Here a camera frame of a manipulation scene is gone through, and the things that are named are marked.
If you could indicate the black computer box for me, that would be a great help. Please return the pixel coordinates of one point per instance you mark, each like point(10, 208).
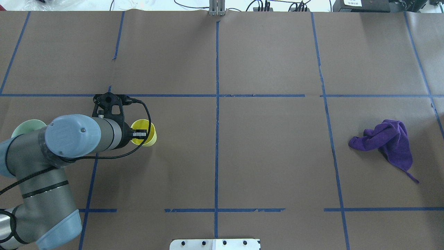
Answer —
point(354, 6)

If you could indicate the yellow plastic cup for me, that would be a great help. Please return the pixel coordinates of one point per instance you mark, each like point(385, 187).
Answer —
point(144, 124)

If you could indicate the aluminium frame post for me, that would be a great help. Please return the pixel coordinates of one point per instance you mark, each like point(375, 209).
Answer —
point(217, 8)

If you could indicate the purple cloth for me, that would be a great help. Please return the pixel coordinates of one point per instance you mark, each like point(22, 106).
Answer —
point(390, 138)

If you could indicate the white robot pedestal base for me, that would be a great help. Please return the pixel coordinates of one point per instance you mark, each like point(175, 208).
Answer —
point(215, 244)

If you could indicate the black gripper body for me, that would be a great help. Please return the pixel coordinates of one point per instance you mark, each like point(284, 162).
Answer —
point(126, 134)

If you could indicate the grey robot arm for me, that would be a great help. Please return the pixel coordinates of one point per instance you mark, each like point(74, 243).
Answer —
point(37, 159)

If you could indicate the pale green ceramic bowl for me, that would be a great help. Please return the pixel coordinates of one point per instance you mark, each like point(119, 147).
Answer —
point(32, 126)

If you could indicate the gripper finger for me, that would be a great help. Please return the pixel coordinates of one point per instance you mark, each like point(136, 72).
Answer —
point(139, 133)

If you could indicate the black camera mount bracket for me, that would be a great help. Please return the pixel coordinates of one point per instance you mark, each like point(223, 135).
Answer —
point(110, 106)

